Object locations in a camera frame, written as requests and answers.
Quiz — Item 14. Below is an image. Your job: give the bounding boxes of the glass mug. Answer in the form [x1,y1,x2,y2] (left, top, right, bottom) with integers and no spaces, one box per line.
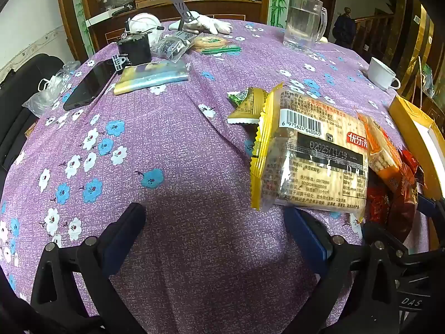
[282,0,329,53]

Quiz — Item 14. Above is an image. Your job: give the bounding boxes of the black smartphone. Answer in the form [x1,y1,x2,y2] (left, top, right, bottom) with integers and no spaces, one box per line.
[63,59,117,112]

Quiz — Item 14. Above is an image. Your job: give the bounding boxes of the clear zip bag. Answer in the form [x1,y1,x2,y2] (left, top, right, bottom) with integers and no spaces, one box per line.
[150,31,206,64]

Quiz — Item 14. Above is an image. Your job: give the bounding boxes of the round cracker packet green edge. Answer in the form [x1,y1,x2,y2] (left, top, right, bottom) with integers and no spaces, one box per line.
[191,35,243,56]

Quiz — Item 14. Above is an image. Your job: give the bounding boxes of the clear plastic bag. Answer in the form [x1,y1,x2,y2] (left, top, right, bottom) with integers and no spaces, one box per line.
[22,60,83,118]

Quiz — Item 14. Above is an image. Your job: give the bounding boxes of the purple floral tablecloth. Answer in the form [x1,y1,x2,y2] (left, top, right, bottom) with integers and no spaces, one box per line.
[0,19,442,334]

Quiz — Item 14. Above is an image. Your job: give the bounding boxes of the brown wooden door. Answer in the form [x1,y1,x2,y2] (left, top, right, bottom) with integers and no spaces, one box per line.
[306,0,338,40]

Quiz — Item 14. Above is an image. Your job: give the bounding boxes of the large yellow cracker packet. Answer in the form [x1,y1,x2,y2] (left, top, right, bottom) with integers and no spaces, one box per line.
[249,83,370,224]

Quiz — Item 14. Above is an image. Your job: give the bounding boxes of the yellow green snack packet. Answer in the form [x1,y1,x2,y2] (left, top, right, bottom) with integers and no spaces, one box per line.
[227,87,269,126]

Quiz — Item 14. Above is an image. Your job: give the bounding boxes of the wooden stair railing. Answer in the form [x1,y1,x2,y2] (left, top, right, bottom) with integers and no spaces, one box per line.
[351,13,397,64]

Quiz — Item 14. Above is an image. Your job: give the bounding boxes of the yellow cardboard box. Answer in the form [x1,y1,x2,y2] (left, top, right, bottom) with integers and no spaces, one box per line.
[387,95,445,251]

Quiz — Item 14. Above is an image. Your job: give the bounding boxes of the dark red snack packet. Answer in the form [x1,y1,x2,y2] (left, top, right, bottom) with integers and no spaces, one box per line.
[387,181,419,244]

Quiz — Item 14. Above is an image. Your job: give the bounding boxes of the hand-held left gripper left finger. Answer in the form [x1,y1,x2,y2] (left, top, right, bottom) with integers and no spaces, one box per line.
[31,202,147,334]

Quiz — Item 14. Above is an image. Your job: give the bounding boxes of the microphone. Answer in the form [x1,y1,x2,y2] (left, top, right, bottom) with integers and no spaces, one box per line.
[110,3,135,18]

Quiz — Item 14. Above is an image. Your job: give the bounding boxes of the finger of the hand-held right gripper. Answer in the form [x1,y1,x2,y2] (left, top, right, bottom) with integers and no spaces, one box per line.
[360,221,411,257]
[417,194,445,217]

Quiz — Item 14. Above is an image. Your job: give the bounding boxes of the red black snack packet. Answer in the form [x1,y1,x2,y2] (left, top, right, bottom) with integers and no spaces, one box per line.
[367,186,392,224]
[400,148,426,190]

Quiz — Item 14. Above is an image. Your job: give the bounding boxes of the white cup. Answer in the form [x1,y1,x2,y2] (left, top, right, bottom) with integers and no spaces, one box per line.
[367,57,401,92]

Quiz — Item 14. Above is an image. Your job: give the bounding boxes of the wooden glass cabinet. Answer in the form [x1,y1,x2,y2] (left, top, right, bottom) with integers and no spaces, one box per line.
[55,0,308,60]

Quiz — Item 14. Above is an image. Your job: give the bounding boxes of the small black box device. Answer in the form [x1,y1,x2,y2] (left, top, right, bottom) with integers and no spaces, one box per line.
[116,35,152,67]

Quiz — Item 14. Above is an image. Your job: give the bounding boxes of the orange cracker packet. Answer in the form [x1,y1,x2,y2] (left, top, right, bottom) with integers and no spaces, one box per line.
[356,110,406,195]

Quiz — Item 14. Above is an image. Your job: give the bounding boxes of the black chair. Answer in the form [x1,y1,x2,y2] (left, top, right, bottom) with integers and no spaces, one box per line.
[0,53,66,171]

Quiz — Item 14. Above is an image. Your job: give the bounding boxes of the white bowl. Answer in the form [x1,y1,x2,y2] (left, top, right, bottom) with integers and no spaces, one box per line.
[126,12,164,44]

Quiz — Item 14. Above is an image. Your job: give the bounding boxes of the gold framed cabinet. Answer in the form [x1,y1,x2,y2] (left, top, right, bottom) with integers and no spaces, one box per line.
[382,0,445,119]

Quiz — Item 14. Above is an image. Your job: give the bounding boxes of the purple phone stand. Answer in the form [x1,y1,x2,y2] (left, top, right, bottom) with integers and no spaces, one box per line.
[169,0,196,33]

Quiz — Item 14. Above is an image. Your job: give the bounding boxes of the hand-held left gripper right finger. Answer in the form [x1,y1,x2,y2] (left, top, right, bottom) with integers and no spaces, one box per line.
[284,208,401,334]

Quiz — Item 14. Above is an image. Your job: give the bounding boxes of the yellow blue tissue pack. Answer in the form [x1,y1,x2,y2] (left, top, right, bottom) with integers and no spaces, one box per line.
[113,59,190,95]

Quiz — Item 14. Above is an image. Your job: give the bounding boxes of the white glove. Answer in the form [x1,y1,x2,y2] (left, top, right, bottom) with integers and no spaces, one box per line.
[169,11,234,36]

